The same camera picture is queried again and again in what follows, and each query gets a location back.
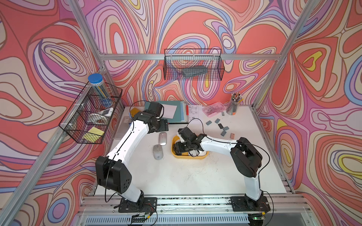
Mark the yellow storage box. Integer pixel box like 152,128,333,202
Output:
171,136,209,160

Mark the silver slim mouse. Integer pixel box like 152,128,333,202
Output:
158,132,167,146

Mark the grey mouse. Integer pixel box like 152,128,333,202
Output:
153,145,164,160

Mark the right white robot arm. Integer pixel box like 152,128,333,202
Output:
172,127,271,213

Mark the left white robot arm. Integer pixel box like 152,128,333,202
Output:
95,102,166,212

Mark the pink transparent clip box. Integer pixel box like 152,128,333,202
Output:
202,102,226,117

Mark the yellow-brown wallet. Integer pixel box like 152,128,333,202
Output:
130,107,141,117

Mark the white paper sheet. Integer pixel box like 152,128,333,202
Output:
162,104,177,119

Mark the green folder stack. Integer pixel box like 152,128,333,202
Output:
144,101,187,124

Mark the printed instruction sheet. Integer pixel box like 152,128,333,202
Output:
187,105,202,123

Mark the pen cup with pens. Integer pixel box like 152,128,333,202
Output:
226,93,243,115

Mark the yellow sticky note pad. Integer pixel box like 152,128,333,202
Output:
83,127,104,143

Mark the dark eraser in basket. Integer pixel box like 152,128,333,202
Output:
182,66,208,78

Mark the blue-lid pencil jar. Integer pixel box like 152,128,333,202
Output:
88,73,113,108

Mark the black wire side basket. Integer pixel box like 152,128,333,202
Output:
58,83,122,144

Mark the black wire wall basket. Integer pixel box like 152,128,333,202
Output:
163,48,225,81

